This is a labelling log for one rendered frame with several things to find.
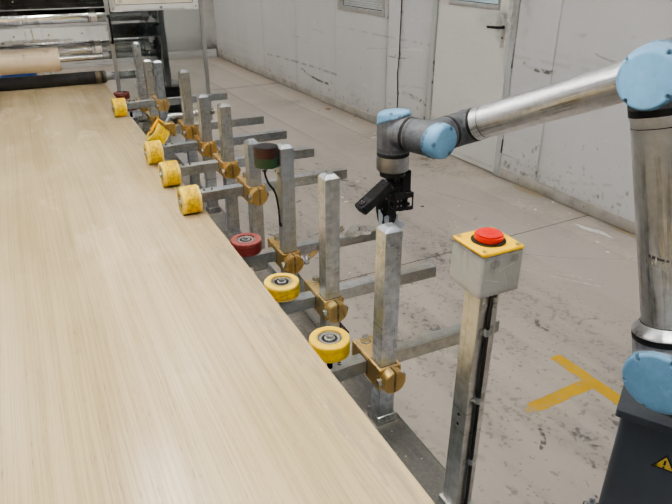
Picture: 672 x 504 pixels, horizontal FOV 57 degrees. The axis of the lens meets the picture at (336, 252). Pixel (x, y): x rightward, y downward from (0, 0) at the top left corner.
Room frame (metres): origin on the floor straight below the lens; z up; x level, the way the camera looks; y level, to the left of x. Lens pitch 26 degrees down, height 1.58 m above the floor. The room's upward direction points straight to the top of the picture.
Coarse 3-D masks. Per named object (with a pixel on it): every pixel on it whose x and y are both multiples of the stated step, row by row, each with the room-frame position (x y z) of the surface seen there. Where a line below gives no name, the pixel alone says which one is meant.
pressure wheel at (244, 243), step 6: (240, 234) 1.47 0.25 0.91; (246, 234) 1.47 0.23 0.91; (252, 234) 1.47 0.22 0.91; (234, 240) 1.43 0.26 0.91; (240, 240) 1.44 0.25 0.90; (246, 240) 1.43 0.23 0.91; (252, 240) 1.44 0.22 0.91; (258, 240) 1.43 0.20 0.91; (234, 246) 1.41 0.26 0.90; (240, 246) 1.40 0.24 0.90; (246, 246) 1.40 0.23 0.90; (252, 246) 1.41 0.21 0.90; (258, 246) 1.42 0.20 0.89; (240, 252) 1.40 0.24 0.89; (246, 252) 1.40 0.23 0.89; (252, 252) 1.41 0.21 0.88; (258, 252) 1.42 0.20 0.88
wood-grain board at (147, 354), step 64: (0, 128) 2.54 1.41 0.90; (64, 128) 2.54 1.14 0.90; (128, 128) 2.54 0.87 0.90; (0, 192) 1.79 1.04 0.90; (64, 192) 1.79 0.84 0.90; (128, 192) 1.79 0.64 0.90; (0, 256) 1.35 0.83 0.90; (64, 256) 1.35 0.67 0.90; (128, 256) 1.35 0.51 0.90; (192, 256) 1.35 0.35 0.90; (0, 320) 1.06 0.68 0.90; (64, 320) 1.06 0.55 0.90; (128, 320) 1.06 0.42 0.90; (192, 320) 1.06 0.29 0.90; (256, 320) 1.06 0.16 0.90; (0, 384) 0.86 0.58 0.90; (64, 384) 0.86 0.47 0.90; (128, 384) 0.86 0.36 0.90; (192, 384) 0.86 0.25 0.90; (256, 384) 0.86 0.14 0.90; (320, 384) 0.86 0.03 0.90; (0, 448) 0.70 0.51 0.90; (64, 448) 0.70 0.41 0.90; (128, 448) 0.70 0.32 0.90; (192, 448) 0.70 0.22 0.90; (256, 448) 0.70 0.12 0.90; (320, 448) 0.70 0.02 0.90; (384, 448) 0.70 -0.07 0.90
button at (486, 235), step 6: (480, 228) 0.78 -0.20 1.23; (486, 228) 0.78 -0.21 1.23; (492, 228) 0.78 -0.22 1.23; (474, 234) 0.77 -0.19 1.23; (480, 234) 0.76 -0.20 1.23; (486, 234) 0.76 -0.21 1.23; (492, 234) 0.76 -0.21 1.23; (498, 234) 0.76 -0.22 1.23; (480, 240) 0.76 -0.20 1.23; (486, 240) 0.75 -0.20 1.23; (492, 240) 0.75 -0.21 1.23; (498, 240) 0.75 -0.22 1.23
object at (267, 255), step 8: (304, 240) 1.53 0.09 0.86; (312, 240) 1.53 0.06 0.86; (344, 240) 1.55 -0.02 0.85; (352, 240) 1.56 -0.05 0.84; (360, 240) 1.57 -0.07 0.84; (368, 240) 1.59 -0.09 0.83; (264, 248) 1.48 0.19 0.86; (272, 248) 1.48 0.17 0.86; (304, 248) 1.50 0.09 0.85; (312, 248) 1.51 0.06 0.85; (256, 256) 1.44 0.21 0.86; (264, 256) 1.45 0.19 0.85; (272, 256) 1.46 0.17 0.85; (248, 264) 1.43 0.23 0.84; (256, 264) 1.44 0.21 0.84
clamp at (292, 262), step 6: (270, 240) 1.51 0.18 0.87; (276, 240) 1.51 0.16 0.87; (270, 246) 1.50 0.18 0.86; (276, 246) 1.47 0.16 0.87; (276, 252) 1.46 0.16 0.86; (282, 252) 1.43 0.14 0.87; (294, 252) 1.43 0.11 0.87; (300, 252) 1.44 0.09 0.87; (276, 258) 1.46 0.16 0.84; (282, 258) 1.42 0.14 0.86; (288, 258) 1.41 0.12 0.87; (294, 258) 1.41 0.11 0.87; (300, 258) 1.42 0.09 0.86; (282, 264) 1.41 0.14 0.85; (288, 264) 1.40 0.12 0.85; (294, 264) 1.41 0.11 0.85; (300, 264) 1.42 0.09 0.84; (282, 270) 1.42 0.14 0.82; (288, 270) 1.40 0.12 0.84; (294, 270) 1.41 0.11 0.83; (300, 270) 1.42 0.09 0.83
